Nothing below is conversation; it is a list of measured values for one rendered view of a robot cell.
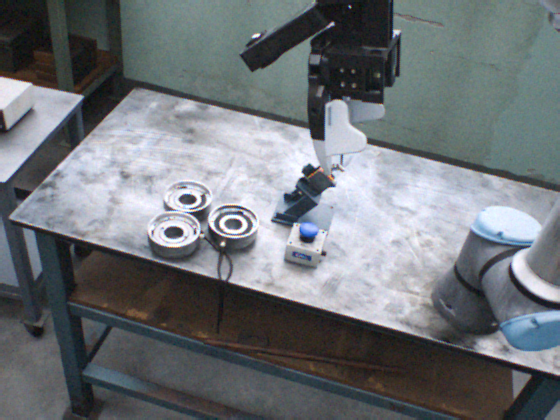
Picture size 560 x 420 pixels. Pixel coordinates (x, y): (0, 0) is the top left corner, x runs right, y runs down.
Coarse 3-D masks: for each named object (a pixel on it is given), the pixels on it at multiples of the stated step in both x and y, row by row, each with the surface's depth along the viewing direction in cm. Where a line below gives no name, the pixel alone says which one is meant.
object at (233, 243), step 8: (216, 208) 124; (224, 208) 125; (232, 208) 126; (240, 208) 126; (248, 208) 125; (208, 216) 122; (216, 216) 124; (232, 216) 124; (248, 216) 125; (256, 216) 123; (208, 224) 120; (224, 224) 123; (232, 224) 125; (240, 224) 124; (256, 224) 123; (208, 232) 121; (216, 232) 118; (232, 232) 120; (240, 232) 121; (256, 232) 121; (216, 240) 120; (224, 240) 118; (232, 240) 118; (240, 240) 119; (248, 240) 120; (232, 248) 121; (240, 248) 121
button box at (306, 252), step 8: (296, 224) 122; (296, 232) 120; (320, 232) 121; (288, 240) 118; (296, 240) 119; (304, 240) 118; (312, 240) 119; (320, 240) 119; (288, 248) 118; (296, 248) 117; (304, 248) 117; (312, 248) 117; (320, 248) 118; (288, 256) 119; (296, 256) 119; (304, 256) 118; (312, 256) 118; (304, 264) 120; (312, 264) 119
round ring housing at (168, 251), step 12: (156, 216) 120; (168, 216) 121; (180, 216) 122; (168, 228) 120; (180, 228) 120; (192, 228) 120; (156, 240) 116; (168, 240) 116; (180, 240) 117; (192, 240) 116; (156, 252) 117; (168, 252) 115; (180, 252) 115
